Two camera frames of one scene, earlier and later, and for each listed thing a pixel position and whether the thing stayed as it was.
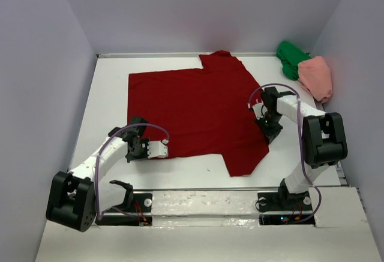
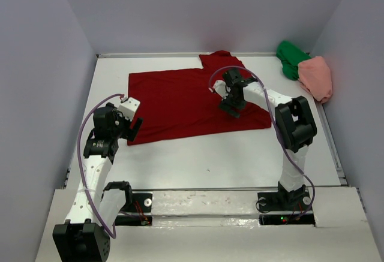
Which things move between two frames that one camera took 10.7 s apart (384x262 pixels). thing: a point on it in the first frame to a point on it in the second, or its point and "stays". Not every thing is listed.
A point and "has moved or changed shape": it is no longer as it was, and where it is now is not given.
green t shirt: x=290 y=56 stays
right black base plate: x=277 y=208 stays
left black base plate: x=140 y=202 stays
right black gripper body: x=269 y=125 to x=230 y=101
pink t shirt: x=315 y=76 stays
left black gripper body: x=141 y=152 to x=121 y=129
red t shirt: x=204 y=113 has moved or changed shape
